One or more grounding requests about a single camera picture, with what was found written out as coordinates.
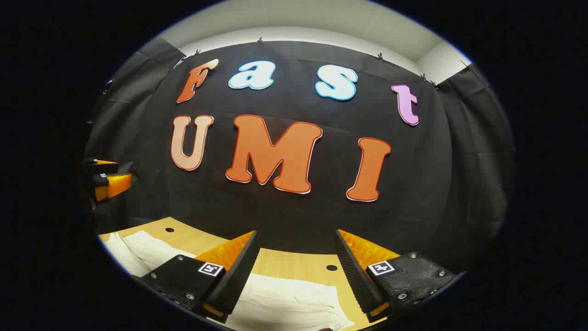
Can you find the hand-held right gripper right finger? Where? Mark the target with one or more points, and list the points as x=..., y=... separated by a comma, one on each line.
x=356, y=278

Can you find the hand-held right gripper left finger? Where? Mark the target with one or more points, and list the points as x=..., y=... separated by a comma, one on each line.
x=236, y=276

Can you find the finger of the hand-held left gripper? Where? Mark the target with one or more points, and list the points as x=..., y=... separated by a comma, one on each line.
x=115, y=186
x=103, y=166

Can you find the white jeans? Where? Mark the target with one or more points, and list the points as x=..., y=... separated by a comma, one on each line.
x=285, y=299

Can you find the black backdrop cloth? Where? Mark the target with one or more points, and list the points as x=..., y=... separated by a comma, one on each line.
x=321, y=211

